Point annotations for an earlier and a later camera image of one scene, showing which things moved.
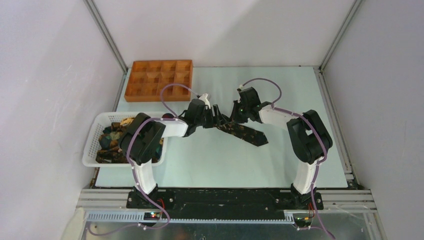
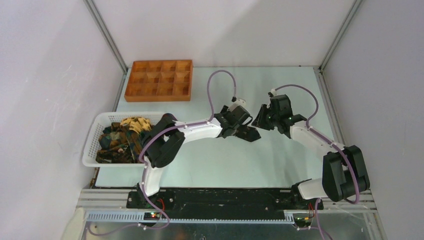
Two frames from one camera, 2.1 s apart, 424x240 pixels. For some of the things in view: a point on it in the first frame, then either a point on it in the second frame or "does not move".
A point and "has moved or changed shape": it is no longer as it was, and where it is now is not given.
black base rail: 174,204 does not move
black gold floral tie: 250,132 has moved or changed shape
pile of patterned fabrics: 110,150 does not move
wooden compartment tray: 147,78 does not move
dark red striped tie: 168,115 does not move
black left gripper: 218,118 to 224,110
